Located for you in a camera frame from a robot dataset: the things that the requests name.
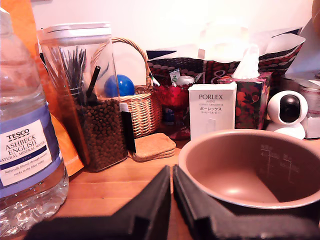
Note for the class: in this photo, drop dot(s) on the rice cooker inner pot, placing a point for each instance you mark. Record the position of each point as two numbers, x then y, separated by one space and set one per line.
225 155

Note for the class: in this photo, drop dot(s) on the clear jar with white lid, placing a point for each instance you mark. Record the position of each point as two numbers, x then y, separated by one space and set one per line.
100 130

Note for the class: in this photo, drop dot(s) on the black and white clip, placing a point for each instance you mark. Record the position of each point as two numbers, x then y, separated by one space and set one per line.
128 130

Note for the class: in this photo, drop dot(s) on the white Porlex box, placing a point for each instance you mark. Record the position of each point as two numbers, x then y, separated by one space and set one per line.
212 112

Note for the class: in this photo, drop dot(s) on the orange plastic pouch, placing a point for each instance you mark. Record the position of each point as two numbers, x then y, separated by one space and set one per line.
67 150

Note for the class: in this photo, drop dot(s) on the floral tissue box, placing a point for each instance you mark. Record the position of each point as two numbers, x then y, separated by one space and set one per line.
250 105

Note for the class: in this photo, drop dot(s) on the blue ball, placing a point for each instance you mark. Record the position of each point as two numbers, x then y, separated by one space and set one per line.
125 86

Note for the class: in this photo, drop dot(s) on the green and white sachet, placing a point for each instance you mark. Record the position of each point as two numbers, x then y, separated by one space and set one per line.
174 76

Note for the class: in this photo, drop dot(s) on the patterned red gift bag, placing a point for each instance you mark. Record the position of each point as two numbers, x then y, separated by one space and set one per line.
215 70

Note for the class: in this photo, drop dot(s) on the small white box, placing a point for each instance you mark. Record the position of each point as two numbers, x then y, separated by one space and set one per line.
312 127

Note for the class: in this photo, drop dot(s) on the white tissue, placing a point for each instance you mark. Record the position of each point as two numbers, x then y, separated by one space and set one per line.
246 65

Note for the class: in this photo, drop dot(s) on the clear plastic water bottle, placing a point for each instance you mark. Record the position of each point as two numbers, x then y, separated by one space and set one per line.
25 112

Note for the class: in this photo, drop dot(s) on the white round security camera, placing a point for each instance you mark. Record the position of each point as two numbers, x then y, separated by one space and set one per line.
275 105

